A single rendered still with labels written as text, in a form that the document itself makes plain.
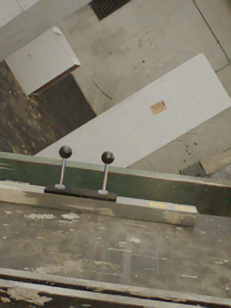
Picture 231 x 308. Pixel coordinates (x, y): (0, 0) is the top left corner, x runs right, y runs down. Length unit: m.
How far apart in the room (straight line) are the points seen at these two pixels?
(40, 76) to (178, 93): 2.09
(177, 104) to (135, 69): 4.50
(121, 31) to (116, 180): 7.90
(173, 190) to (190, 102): 3.33
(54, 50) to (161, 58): 3.41
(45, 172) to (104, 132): 3.39
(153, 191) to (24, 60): 4.93
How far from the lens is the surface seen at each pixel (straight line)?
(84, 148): 5.04
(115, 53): 9.40
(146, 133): 4.93
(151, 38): 9.34
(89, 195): 1.37
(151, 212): 1.37
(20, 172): 1.64
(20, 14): 3.65
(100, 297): 0.87
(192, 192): 1.61
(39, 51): 6.34
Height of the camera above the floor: 1.81
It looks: 11 degrees down
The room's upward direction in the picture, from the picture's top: 59 degrees clockwise
